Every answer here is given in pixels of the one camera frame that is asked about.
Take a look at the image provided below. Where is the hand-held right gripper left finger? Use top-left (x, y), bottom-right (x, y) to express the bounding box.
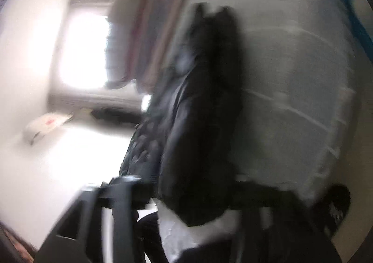
top-left (36, 176), bottom-right (140, 263)

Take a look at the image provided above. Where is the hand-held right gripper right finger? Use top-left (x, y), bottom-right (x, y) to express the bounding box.
top-left (236, 180), bottom-right (343, 263)

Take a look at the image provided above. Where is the black puffer jacket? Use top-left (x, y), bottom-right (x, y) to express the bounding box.
top-left (118, 2), bottom-right (245, 227)

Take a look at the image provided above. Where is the black slipper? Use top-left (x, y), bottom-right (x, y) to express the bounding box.
top-left (313, 184), bottom-right (352, 238)

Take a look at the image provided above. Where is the white cloth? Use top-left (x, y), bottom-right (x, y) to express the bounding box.
top-left (157, 197), bottom-right (244, 263)

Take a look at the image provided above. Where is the white flat object red mark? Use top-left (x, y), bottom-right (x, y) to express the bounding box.
top-left (23, 112), bottom-right (73, 144)

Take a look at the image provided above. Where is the bed with grey patterned sheet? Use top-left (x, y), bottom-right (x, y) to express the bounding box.
top-left (195, 0), bottom-right (365, 202)

